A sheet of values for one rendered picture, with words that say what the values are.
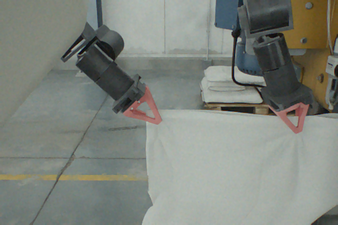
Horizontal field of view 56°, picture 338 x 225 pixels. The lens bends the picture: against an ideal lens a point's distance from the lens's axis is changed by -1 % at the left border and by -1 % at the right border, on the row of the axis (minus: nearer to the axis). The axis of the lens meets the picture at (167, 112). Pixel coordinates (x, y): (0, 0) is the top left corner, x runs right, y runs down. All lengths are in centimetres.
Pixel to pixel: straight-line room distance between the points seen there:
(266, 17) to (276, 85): 13
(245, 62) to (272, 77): 32
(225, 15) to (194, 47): 483
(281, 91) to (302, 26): 30
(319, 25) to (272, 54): 32
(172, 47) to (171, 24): 39
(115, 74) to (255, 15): 27
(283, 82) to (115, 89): 31
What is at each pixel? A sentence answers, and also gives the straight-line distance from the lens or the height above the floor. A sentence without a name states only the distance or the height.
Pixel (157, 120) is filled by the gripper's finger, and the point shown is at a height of 106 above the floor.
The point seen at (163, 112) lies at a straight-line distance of 66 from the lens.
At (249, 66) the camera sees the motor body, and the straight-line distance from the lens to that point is 92.
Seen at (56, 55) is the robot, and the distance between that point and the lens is 16.
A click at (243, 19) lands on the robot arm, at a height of 126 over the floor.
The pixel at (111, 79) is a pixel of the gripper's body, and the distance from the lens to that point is 62.
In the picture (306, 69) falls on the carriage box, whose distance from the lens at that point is 103.
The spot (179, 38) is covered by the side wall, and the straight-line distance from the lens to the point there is 566.
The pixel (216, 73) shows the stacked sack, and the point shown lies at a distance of 348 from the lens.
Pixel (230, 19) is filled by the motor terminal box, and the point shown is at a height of 124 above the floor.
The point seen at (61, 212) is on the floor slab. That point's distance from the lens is 222.
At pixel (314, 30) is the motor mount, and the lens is 90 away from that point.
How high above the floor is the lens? 131
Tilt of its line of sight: 21 degrees down
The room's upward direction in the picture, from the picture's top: straight up
